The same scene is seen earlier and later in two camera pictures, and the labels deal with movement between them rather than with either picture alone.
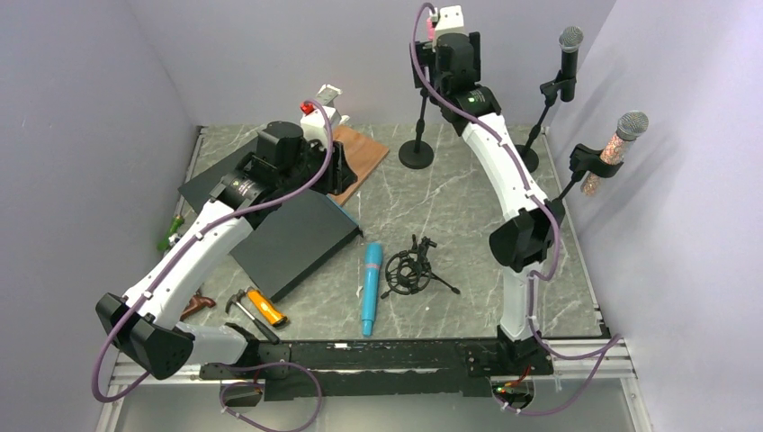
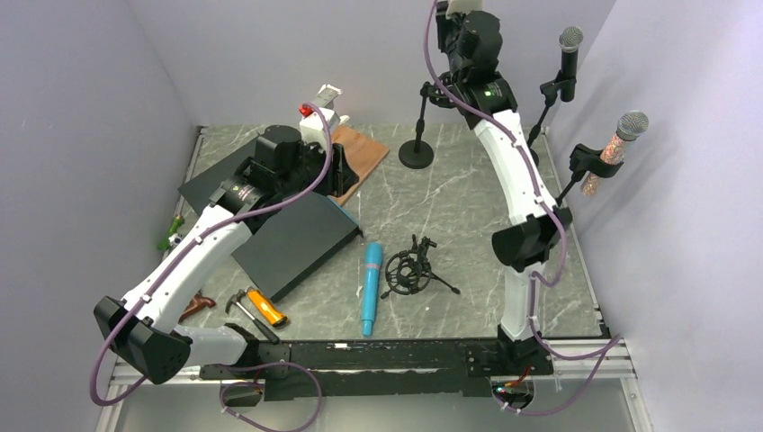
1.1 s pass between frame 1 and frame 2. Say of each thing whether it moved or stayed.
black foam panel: stayed
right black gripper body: moved
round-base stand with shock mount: stayed
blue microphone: stayed
